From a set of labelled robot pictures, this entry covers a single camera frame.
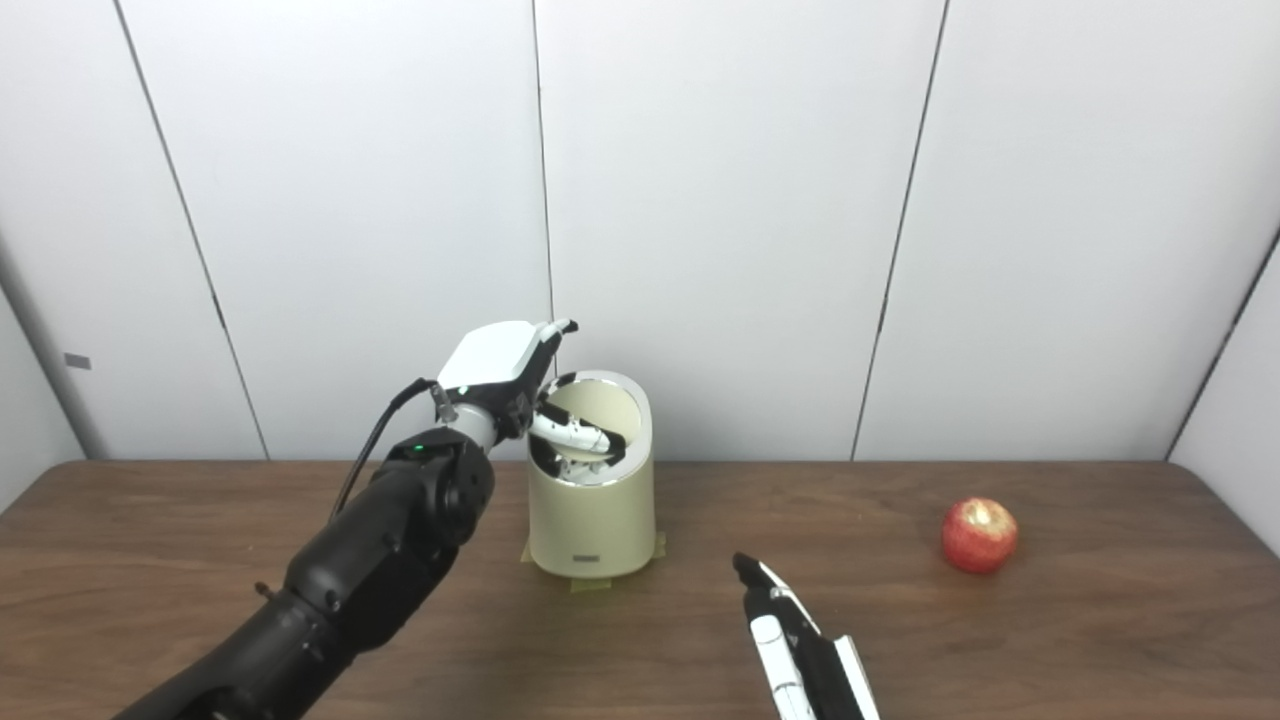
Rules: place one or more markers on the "small gray wall tag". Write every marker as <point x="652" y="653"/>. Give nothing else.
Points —
<point x="77" y="361"/>

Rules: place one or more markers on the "cream-colored round bin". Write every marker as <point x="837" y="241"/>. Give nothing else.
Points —
<point x="590" y="525"/>

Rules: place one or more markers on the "cream round bin lid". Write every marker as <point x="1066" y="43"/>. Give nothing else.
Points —
<point x="600" y="403"/>

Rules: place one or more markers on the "red apple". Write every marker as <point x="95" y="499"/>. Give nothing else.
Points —
<point x="980" y="537"/>

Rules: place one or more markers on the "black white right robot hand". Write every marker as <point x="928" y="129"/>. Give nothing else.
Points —
<point x="810" y="680"/>

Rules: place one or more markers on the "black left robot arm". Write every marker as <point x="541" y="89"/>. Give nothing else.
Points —
<point x="370" y="570"/>

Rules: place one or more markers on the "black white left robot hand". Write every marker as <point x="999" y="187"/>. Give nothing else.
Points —
<point x="495" y="360"/>

